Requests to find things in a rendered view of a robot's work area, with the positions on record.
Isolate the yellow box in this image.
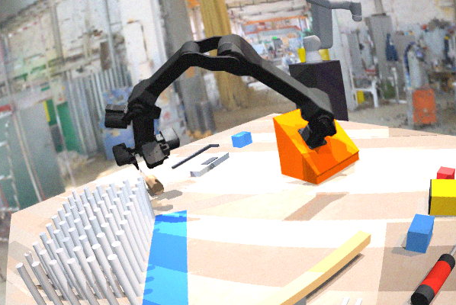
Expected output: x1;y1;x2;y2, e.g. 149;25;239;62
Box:
428;179;456;216

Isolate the blue block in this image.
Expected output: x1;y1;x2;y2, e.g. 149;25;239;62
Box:
405;214;435;253
231;131;252;148

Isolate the blue flat strip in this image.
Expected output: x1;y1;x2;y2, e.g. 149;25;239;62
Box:
142;210;188;305

